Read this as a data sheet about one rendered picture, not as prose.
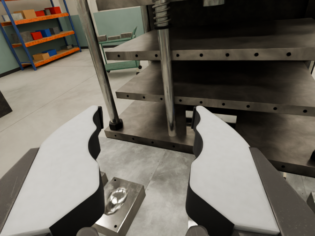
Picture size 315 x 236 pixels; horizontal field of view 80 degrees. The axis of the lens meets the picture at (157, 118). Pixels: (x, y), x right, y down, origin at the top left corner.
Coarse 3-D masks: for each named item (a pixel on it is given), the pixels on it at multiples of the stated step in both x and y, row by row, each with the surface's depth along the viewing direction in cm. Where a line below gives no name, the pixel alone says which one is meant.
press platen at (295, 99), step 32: (160, 64) 159; (192, 64) 149; (224, 64) 140; (256, 64) 133; (288, 64) 126; (128, 96) 120; (160, 96) 110; (192, 96) 103; (224, 96) 99; (256, 96) 95; (288, 96) 91
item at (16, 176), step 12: (24, 156) 8; (12, 168) 7; (24, 168) 7; (0, 180) 7; (12, 180) 7; (24, 180) 7; (0, 192) 6; (12, 192) 6; (0, 204) 6; (12, 204) 6; (0, 216) 6; (0, 228) 5
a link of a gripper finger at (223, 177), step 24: (192, 120) 12; (216, 120) 10; (216, 144) 9; (240, 144) 9; (192, 168) 7; (216, 168) 7; (240, 168) 7; (192, 192) 7; (216, 192) 6; (240, 192) 7; (264, 192) 7; (192, 216) 7; (216, 216) 6; (240, 216) 6; (264, 216) 6
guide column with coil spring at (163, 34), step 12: (168, 24) 85; (168, 36) 87; (168, 48) 89; (168, 60) 92; (168, 72) 95; (168, 84) 98; (168, 96) 102; (168, 108) 106; (168, 120) 111; (168, 132) 118
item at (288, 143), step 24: (144, 120) 136; (240, 120) 122; (264, 120) 119; (288, 120) 117; (312, 120) 114; (168, 144) 114; (192, 144) 109; (264, 144) 102; (288, 144) 100; (312, 144) 98; (288, 168) 91; (312, 168) 87
